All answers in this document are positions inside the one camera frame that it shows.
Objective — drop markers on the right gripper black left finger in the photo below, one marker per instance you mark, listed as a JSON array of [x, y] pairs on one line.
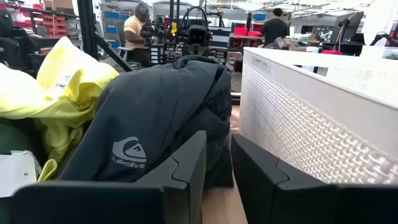
[[93, 202]]

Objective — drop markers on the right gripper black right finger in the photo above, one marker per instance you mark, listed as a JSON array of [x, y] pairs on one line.
[[311, 205]]

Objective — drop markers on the dark grey Quiksilver hoodie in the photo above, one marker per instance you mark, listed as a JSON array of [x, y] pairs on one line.
[[149, 112]]

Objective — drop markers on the dark green garment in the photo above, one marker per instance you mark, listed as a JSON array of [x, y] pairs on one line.
[[12, 137]]

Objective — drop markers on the yellow garment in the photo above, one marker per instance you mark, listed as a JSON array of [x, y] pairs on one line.
[[68, 84]]

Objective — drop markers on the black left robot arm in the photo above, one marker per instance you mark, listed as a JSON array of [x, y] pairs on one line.
[[197, 51]]

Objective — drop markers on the red storage bins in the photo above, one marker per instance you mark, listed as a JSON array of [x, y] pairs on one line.
[[240, 31]]

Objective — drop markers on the person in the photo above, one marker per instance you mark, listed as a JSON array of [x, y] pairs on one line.
[[273, 29], [133, 29]]

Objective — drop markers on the white perforated plastic basket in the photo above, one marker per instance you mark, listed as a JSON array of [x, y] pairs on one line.
[[311, 124]]

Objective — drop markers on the shelf with red bins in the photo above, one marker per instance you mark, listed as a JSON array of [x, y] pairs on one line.
[[53, 25]]

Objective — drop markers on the black computer monitor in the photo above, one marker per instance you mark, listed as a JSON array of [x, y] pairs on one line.
[[351, 26]]

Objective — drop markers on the black metal rig frame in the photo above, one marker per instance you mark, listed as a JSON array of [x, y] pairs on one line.
[[85, 31]]

